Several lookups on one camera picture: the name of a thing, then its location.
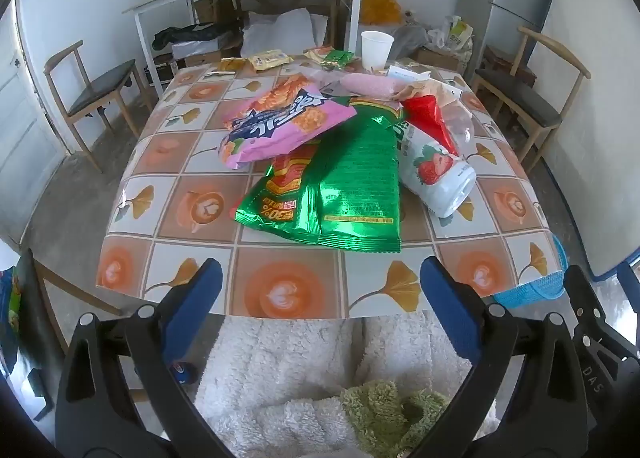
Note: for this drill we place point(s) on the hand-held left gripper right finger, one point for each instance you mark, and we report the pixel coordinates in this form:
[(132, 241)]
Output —
[(450, 308)]

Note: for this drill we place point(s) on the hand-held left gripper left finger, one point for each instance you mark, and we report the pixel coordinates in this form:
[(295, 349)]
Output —
[(195, 308)]

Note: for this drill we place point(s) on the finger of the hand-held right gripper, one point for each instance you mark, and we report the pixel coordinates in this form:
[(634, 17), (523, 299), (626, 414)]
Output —
[(592, 338), (629, 280)]

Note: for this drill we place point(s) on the blue plastic basket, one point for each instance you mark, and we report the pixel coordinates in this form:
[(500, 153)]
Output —
[(537, 283)]

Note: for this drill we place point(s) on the white strawberry milk bottle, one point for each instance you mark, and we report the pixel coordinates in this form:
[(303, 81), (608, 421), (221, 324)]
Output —
[(435, 173)]

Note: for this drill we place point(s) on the red snack packet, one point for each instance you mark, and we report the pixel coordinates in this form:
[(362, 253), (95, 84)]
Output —
[(430, 118)]

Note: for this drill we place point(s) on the pink snack bag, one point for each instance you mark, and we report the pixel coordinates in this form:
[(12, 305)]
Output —
[(285, 123)]

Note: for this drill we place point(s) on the pale pink packet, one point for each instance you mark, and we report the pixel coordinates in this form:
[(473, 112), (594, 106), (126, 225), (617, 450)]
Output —
[(370, 84)]

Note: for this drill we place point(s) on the green fluffy cloth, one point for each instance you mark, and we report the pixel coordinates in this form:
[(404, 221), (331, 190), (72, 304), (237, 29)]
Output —
[(390, 418)]

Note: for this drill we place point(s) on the dining table with patterned cloth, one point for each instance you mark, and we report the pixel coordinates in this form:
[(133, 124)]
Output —
[(150, 148)]

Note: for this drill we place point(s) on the clear plastic bottle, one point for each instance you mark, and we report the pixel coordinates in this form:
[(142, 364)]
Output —
[(460, 126)]

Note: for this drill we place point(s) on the wooden chair dark seat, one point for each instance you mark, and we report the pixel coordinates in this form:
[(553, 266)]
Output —
[(97, 88), (520, 98)]

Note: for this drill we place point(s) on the peach biscuit packet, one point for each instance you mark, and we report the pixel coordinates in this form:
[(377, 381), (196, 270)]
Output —
[(422, 89)]

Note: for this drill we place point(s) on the grey flat cardboard box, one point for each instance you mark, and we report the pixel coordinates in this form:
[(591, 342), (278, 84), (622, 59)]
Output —
[(407, 72)]

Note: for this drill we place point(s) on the orange flat packet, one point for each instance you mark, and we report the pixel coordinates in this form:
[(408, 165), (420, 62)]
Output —
[(232, 65)]

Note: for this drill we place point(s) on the white panel door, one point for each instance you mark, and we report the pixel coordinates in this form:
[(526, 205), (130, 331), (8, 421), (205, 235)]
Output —
[(25, 128)]

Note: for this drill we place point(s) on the brown cardboard box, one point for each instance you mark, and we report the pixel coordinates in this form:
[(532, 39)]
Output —
[(440, 58)]

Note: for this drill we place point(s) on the dark wooden stool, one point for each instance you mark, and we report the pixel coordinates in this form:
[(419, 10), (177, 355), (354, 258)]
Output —
[(505, 61)]

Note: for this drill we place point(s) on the open cardboard box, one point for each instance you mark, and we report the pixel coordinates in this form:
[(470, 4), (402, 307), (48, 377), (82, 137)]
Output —
[(197, 54)]

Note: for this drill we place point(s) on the yellow snack packet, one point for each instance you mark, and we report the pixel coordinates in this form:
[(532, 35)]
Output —
[(270, 59)]

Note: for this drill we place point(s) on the white paper cup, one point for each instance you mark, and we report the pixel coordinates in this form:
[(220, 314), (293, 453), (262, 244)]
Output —
[(376, 49)]

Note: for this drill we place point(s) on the grey plastic bag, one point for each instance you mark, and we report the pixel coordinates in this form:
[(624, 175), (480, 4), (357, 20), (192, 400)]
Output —
[(410, 41)]

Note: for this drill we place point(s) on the black bag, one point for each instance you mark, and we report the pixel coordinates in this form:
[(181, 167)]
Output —
[(182, 36)]

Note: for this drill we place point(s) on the small green packet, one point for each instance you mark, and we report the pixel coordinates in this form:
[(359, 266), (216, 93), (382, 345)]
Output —
[(337, 58)]

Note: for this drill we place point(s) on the white plastic bag with carton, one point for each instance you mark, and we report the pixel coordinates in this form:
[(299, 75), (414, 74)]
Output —
[(452, 31)]

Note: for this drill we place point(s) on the small yellow packet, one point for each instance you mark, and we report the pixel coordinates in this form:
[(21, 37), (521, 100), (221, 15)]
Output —
[(316, 53)]

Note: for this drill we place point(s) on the white sack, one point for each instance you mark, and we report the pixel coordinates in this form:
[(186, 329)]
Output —
[(285, 31)]

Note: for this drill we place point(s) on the yellow plastic bag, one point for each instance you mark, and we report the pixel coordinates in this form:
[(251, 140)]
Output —
[(380, 6)]

